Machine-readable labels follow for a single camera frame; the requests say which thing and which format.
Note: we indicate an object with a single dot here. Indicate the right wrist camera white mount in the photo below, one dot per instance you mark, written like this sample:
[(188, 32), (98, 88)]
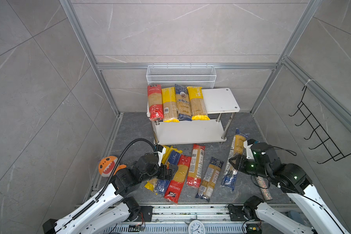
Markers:
[(247, 145)]

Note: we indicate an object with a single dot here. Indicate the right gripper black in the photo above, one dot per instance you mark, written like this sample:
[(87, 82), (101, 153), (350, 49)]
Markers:
[(236, 161)]

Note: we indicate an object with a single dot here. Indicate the yellow Pastatime spaghetti bag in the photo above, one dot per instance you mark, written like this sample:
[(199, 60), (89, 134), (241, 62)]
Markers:
[(199, 112)]

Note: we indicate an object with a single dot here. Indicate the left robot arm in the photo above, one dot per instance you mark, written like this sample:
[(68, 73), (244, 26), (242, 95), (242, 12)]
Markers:
[(112, 205)]

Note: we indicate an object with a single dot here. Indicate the blue Barilla spaghetti box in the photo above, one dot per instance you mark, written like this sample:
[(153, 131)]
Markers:
[(170, 170)]

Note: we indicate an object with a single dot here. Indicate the red white label spaghetti bag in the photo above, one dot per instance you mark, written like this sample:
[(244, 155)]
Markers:
[(196, 166)]

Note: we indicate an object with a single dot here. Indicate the white wire mesh basket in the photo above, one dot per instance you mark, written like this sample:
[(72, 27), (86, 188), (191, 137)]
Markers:
[(185, 75)]

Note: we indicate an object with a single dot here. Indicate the white analog clock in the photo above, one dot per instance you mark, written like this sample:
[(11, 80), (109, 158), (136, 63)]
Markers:
[(196, 227)]

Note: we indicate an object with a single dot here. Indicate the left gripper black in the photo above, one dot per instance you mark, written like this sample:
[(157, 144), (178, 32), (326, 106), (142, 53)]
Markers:
[(165, 176)]

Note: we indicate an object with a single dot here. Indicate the glitter silver microphone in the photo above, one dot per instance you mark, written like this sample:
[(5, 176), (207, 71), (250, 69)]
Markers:
[(264, 188)]

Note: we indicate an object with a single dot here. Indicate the white two-tier shelf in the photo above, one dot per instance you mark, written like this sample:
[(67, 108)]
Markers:
[(220, 101)]

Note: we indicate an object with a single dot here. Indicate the blue white label spaghetti bag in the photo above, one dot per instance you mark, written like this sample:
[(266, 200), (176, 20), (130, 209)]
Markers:
[(209, 180)]

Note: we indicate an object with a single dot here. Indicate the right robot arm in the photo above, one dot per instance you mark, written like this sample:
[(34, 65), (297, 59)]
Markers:
[(292, 180)]

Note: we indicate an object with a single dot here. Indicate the orange shark plush toy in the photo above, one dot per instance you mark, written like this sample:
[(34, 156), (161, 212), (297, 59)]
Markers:
[(106, 165)]

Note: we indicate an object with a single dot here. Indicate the black wall hook rack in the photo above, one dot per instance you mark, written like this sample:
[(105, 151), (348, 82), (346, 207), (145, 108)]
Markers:
[(323, 138)]

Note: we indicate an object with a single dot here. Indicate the blue Ankara spaghetti bag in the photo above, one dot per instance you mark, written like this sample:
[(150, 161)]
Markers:
[(183, 103)]

